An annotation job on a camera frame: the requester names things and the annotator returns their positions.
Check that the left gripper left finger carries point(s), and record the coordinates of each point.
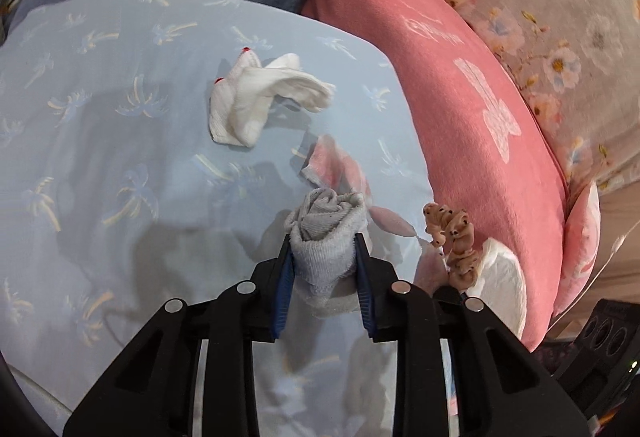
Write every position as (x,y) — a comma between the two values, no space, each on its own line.
(253,311)

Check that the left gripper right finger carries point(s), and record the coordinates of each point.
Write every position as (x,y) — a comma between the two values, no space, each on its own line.
(394,310)

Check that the spotted tan scrunchie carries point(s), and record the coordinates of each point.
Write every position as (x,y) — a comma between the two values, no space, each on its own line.
(453,231)

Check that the grey white sock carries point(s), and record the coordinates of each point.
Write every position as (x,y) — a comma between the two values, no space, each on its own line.
(322,233)

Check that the pink and white sock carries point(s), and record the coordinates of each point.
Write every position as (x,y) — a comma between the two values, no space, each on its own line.
(329,166)

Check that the white-lined round trash bin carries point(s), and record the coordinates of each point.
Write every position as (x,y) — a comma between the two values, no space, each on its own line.
(501,285)

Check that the small pink cartoon pillow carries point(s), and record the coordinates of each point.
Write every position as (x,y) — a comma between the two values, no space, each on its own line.
(580,247)

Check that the pink fleece blanket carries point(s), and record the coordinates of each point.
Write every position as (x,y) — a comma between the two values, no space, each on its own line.
(484,151)

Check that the grey floral quilt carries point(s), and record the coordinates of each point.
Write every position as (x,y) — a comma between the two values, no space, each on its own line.
(576,64)

